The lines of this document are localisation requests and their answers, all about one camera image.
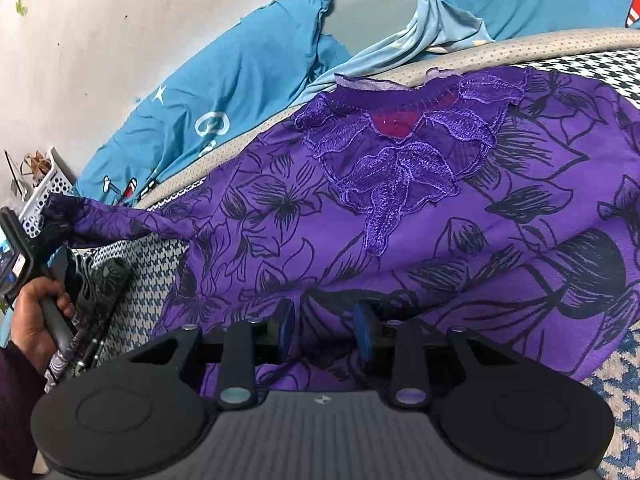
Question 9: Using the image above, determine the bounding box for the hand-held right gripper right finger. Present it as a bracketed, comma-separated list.
[352, 301, 517, 408]

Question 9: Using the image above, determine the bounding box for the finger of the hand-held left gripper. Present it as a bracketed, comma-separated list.
[34, 219, 72, 257]

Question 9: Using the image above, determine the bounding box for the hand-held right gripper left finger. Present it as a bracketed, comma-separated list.
[127, 298, 296, 408]

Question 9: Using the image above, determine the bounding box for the purple floral garment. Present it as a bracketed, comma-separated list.
[42, 67, 640, 393]

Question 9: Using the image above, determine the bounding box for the person's left forearm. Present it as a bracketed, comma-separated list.
[0, 345, 47, 480]

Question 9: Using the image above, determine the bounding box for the person's left hand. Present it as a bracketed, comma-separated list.
[10, 279, 77, 377]

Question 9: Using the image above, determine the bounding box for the white perforated basket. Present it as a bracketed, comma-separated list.
[17, 147, 77, 241]

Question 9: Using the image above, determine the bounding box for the grey patterned folded garment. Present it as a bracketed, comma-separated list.
[45, 257, 133, 386]

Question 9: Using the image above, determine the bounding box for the brown woven bag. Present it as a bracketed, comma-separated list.
[20, 152, 54, 179]

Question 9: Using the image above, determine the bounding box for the houndstooth bed cover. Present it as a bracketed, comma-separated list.
[42, 25, 640, 480]

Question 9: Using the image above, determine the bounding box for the green striped folded garment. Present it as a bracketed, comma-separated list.
[70, 330, 109, 377]

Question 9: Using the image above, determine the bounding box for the blue cartoon print bedcover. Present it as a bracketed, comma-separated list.
[72, 0, 640, 208]

